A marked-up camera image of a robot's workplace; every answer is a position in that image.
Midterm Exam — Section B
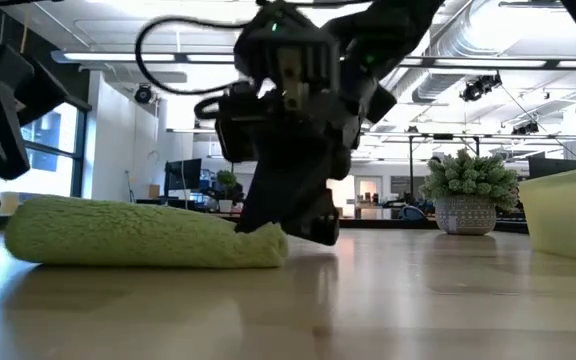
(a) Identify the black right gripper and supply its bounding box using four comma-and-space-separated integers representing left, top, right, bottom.
232, 0, 398, 247

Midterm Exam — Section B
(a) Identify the green microfiber towel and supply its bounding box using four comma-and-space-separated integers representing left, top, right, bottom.
3, 194, 290, 269

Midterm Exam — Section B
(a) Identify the yellow translucent plastic basket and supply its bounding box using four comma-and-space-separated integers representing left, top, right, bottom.
517, 164, 576, 266

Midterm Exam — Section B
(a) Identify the large dark-framed window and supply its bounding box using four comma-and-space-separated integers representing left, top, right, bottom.
0, 97, 89, 199

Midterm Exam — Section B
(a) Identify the small background potted plant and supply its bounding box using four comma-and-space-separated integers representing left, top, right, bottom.
215, 169, 239, 214

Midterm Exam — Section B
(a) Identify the yellow background bin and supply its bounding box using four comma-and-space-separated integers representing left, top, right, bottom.
0, 192, 20, 215

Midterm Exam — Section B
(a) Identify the blue background chair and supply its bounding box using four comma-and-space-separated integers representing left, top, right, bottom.
401, 204, 427, 221

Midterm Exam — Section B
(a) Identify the black background monitor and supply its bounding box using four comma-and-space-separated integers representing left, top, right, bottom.
164, 158, 203, 197

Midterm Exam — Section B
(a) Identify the artificial green potted plant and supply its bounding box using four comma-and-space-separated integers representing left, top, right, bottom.
419, 148, 521, 236

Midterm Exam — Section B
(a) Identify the black ceiling spotlight cluster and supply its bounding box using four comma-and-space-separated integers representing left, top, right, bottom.
459, 72, 503, 103

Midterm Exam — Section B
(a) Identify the dark background screen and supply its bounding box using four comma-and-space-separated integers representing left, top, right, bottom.
527, 157, 576, 180

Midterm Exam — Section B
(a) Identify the black ceiling track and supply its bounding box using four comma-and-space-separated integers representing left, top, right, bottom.
498, 0, 569, 11

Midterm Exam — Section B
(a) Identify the black aluminium table frame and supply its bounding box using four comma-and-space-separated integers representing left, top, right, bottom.
0, 212, 529, 235

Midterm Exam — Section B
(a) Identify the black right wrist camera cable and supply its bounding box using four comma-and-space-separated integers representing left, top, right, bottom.
134, 15, 255, 121

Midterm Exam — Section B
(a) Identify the black background workstation frame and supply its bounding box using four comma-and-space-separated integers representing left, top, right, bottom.
407, 132, 482, 201

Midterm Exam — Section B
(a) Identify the silver ventilation duct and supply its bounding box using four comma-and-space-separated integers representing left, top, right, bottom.
397, 0, 474, 119

